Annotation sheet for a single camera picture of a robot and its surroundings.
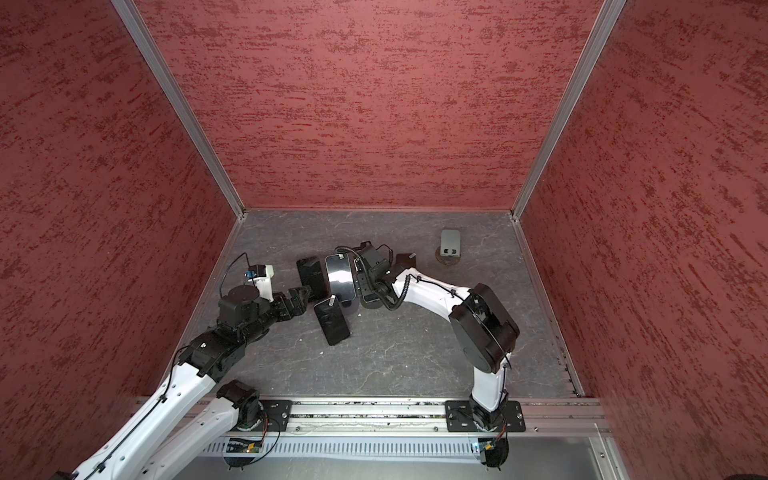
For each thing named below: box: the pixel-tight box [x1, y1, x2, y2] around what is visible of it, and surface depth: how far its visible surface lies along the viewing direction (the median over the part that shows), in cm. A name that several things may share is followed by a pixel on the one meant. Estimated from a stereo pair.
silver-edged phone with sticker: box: [325, 253, 356, 302], surface depth 91 cm
